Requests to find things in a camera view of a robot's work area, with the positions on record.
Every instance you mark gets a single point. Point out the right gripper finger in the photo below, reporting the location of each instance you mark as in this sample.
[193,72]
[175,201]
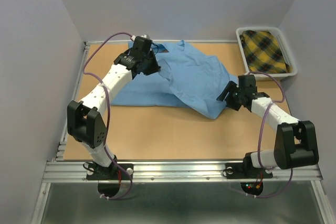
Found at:
[235,105]
[227,90]

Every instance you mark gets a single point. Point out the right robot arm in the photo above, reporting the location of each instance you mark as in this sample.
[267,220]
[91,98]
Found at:
[296,141]

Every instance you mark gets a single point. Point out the yellow plaid shirt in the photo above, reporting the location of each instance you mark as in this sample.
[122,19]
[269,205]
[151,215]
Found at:
[262,52]

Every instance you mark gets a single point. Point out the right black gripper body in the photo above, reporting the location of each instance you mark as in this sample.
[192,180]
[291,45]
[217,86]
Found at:
[235,96]

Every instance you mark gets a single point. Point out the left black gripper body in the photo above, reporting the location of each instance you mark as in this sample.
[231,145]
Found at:
[145,59]

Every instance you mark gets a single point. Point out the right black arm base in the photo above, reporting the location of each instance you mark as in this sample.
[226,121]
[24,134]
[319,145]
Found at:
[241,171]

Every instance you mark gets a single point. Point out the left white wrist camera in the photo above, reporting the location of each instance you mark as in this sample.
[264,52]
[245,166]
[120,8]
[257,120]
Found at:
[133,37]

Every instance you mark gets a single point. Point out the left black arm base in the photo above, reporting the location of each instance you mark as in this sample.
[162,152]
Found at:
[97,172]

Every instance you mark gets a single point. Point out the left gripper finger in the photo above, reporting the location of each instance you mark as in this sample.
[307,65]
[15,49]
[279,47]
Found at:
[136,70]
[152,67]

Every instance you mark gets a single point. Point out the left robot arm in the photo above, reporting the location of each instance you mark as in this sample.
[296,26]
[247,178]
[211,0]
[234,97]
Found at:
[85,117]

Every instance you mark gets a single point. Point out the aluminium mounting rail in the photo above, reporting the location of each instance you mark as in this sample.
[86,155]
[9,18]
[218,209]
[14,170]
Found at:
[171,171]

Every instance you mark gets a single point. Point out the light blue long sleeve shirt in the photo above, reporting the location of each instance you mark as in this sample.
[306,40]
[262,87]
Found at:
[188,79]

